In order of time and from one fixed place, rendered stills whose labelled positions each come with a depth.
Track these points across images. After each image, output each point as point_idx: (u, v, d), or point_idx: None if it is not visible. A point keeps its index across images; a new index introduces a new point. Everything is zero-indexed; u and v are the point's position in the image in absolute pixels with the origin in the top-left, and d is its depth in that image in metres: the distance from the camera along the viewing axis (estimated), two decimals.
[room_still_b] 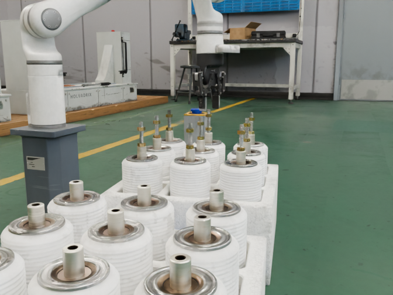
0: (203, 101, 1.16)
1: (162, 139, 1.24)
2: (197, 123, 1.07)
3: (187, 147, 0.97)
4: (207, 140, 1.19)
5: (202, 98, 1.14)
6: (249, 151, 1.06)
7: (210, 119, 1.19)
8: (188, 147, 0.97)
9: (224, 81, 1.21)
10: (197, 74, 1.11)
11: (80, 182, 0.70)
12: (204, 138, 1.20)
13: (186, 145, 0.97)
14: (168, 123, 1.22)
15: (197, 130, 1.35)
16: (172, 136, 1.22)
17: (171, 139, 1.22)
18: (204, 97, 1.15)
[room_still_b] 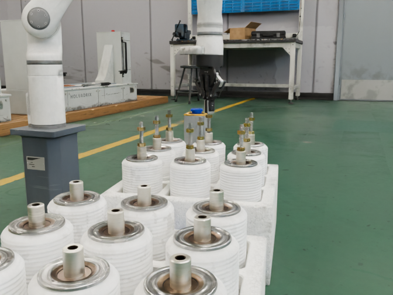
0: (208, 103, 1.19)
1: (162, 139, 1.24)
2: (197, 123, 1.07)
3: (187, 147, 0.97)
4: (209, 140, 1.19)
5: (204, 100, 1.19)
6: (249, 151, 1.06)
7: (208, 119, 1.20)
8: (188, 147, 0.97)
9: (214, 88, 1.13)
10: (196, 81, 1.22)
11: (80, 182, 0.70)
12: (206, 138, 1.20)
13: (186, 145, 0.97)
14: (168, 123, 1.22)
15: (197, 130, 1.35)
16: (172, 136, 1.22)
17: (171, 139, 1.22)
18: (207, 100, 1.18)
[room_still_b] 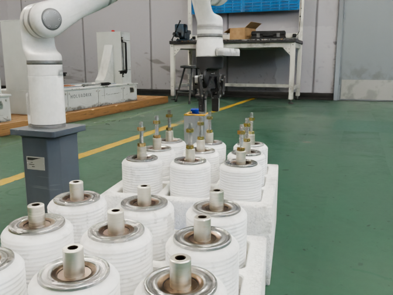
0: (203, 104, 1.16)
1: (162, 139, 1.24)
2: (197, 123, 1.07)
3: (187, 147, 0.97)
4: (207, 139, 1.21)
5: (202, 101, 1.14)
6: (249, 151, 1.06)
7: (210, 121, 1.19)
8: (188, 147, 0.97)
9: (223, 83, 1.22)
10: (197, 77, 1.11)
11: (80, 182, 0.70)
12: (211, 137, 1.21)
13: (186, 145, 0.97)
14: (168, 123, 1.22)
15: (197, 130, 1.35)
16: (172, 136, 1.22)
17: (171, 139, 1.22)
18: (203, 100, 1.16)
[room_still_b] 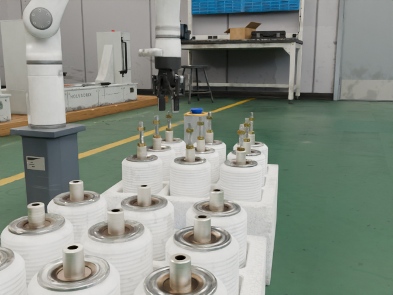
0: (162, 102, 1.24)
1: (176, 140, 1.22)
2: (197, 123, 1.07)
3: (187, 147, 0.97)
4: (207, 139, 1.21)
5: (158, 98, 1.24)
6: (249, 151, 1.06)
7: (210, 121, 1.19)
8: (188, 147, 0.97)
9: (176, 85, 1.15)
10: (153, 76, 1.25)
11: (80, 182, 0.70)
12: (211, 137, 1.21)
13: (186, 145, 0.97)
14: (168, 123, 1.22)
15: (197, 130, 1.35)
16: (166, 135, 1.24)
17: None
18: (161, 98, 1.23)
